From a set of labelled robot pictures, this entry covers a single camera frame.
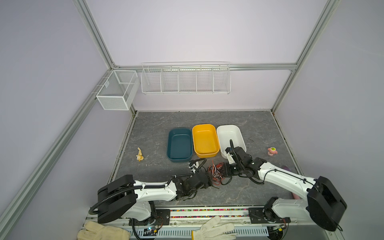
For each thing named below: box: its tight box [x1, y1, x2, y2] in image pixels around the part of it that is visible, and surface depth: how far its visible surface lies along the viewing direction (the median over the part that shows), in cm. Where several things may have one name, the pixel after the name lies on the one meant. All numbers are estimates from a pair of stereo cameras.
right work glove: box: [191, 216, 237, 240], surface depth 72 cm
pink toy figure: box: [267, 147, 278, 157], surface depth 95 cm
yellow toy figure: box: [136, 147, 144, 162], surface depth 96 cm
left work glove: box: [77, 221, 131, 240], surface depth 71 cm
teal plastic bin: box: [167, 128, 193, 162], surface depth 100 cm
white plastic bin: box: [216, 124, 247, 159], surface depth 107 cm
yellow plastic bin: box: [192, 124, 220, 159], surface depth 104 cm
